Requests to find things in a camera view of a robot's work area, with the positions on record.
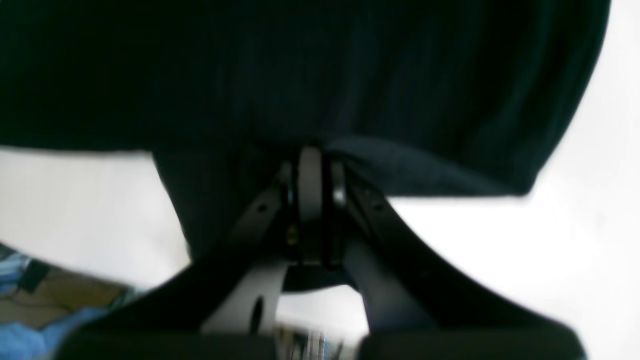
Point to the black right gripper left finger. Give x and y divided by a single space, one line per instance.
221 308

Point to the blue jeans leg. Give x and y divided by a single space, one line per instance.
21 342

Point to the black T-shirt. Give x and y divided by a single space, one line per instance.
420 97

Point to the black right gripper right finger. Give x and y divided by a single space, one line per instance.
418 306

